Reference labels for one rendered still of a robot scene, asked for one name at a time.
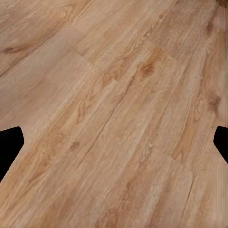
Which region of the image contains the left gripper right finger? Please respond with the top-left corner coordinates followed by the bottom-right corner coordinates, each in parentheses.
top-left (213, 126), bottom-right (228, 163)

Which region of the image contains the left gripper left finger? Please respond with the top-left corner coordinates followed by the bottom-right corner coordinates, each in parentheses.
top-left (0, 126), bottom-right (24, 182)

